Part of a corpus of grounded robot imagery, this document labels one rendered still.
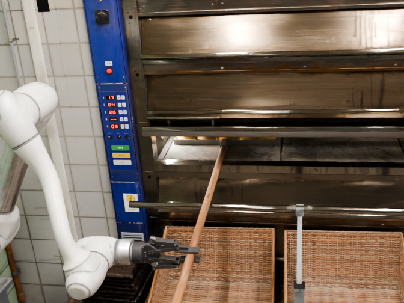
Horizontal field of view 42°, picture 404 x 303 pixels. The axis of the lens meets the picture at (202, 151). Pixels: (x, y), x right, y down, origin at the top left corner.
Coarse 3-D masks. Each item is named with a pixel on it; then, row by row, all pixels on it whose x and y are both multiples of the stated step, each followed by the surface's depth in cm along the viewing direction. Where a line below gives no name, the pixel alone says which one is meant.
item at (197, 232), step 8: (224, 152) 262; (216, 160) 253; (216, 168) 244; (216, 176) 237; (208, 192) 223; (208, 200) 217; (208, 208) 213; (200, 216) 206; (200, 224) 200; (200, 232) 197; (192, 240) 191; (192, 256) 183; (184, 264) 178; (184, 272) 174; (184, 280) 170; (176, 288) 167; (184, 288) 168; (176, 296) 163
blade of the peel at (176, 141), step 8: (176, 144) 280; (184, 144) 280; (192, 144) 279; (200, 144) 278; (208, 144) 278; (216, 144) 277; (232, 144) 275; (240, 144) 275; (248, 144) 274; (256, 144) 273; (264, 144) 273; (272, 144) 272
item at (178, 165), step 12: (156, 168) 261; (168, 168) 260; (180, 168) 258; (192, 168) 257; (204, 168) 256; (228, 168) 254; (240, 168) 253; (252, 168) 252; (264, 168) 251; (276, 168) 250; (288, 168) 249; (300, 168) 248; (312, 168) 247; (324, 168) 246; (336, 168) 245; (348, 168) 244; (360, 168) 243; (372, 168) 242; (384, 168) 241; (396, 168) 240
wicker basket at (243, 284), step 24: (216, 240) 266; (240, 240) 264; (264, 240) 262; (192, 264) 270; (216, 264) 268; (240, 264) 266; (264, 264) 264; (168, 288) 265; (192, 288) 264; (216, 288) 263; (240, 288) 261; (264, 288) 260
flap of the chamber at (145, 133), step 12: (144, 132) 237; (156, 132) 236; (168, 132) 235; (180, 132) 234; (192, 132) 233; (204, 132) 233; (216, 132) 232; (228, 132) 231; (240, 132) 230; (252, 132) 229; (264, 132) 228; (276, 132) 227; (288, 132) 226; (300, 132) 225; (312, 132) 224; (324, 132) 224; (336, 132) 223; (348, 132) 222; (360, 132) 221; (372, 132) 220; (384, 132) 219; (396, 132) 218
